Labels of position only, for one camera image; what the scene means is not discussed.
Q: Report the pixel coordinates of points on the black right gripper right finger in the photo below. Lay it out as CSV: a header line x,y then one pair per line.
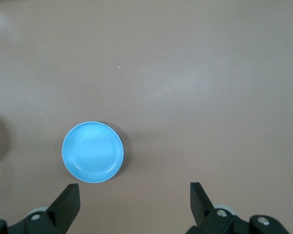
x,y
201,207

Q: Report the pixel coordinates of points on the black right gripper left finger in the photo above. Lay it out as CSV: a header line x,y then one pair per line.
x,y
63,207

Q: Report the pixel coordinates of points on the blue round plate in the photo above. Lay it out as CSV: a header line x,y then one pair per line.
x,y
92,152

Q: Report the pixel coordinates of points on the brown table mat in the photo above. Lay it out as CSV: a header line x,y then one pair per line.
x,y
185,73

